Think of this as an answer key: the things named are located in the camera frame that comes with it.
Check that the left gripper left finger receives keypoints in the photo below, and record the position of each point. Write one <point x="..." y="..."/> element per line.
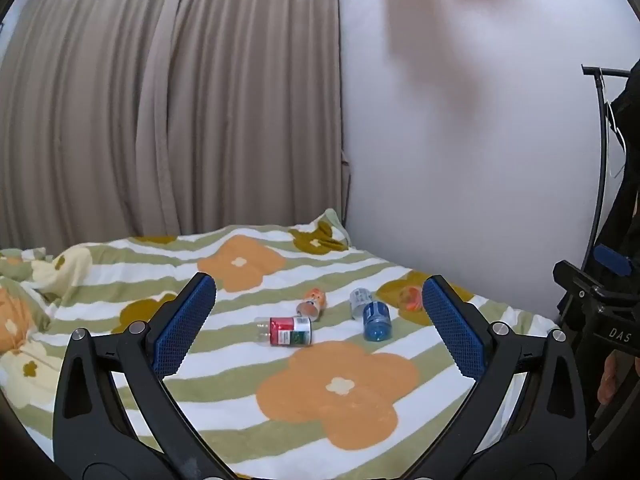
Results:
<point x="114" y="418"/>

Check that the blue plastic bottle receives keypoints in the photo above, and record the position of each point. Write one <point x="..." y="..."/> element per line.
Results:
<point x="377" y="325"/>

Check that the beige curtain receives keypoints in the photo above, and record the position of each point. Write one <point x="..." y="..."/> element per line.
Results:
<point x="168" y="117"/>

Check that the orange clear plastic cup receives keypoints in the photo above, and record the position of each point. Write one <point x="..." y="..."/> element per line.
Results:
<point x="410" y="299"/>

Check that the black metal stand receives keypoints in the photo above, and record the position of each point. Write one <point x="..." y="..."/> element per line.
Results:
<point x="607" y="124"/>

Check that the floral striped blanket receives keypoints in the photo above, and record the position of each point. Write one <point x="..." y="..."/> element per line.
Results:
<point x="341" y="408"/>

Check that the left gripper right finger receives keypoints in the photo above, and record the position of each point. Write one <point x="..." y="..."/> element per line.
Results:
<point x="524" y="417"/>

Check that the red green label bottle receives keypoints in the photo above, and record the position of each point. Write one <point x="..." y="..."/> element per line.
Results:
<point x="295" y="331"/>

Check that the orange cartoon label bottle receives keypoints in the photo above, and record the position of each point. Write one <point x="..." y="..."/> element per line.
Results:
<point x="312" y="304"/>

